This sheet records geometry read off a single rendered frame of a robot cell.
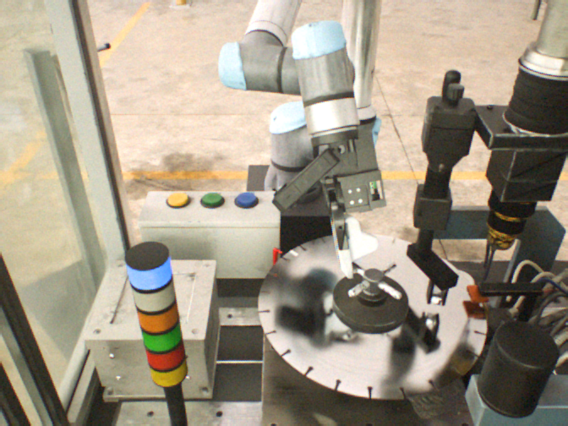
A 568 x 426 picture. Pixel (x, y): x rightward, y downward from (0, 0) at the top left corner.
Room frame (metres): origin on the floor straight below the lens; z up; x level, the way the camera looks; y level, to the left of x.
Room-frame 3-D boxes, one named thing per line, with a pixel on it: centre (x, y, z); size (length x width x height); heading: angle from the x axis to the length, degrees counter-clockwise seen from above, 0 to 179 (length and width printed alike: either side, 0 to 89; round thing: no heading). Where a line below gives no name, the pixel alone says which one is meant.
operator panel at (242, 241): (0.88, 0.15, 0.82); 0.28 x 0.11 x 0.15; 90
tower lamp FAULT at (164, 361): (0.41, 0.14, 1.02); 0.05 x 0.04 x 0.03; 0
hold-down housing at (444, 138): (0.58, -0.20, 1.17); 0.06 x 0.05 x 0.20; 81
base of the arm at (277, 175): (1.18, -0.02, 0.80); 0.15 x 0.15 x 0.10
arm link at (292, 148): (1.17, -0.03, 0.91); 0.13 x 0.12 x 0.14; 77
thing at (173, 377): (0.41, 0.14, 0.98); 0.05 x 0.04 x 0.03; 0
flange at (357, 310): (0.56, -0.13, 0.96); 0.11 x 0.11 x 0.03
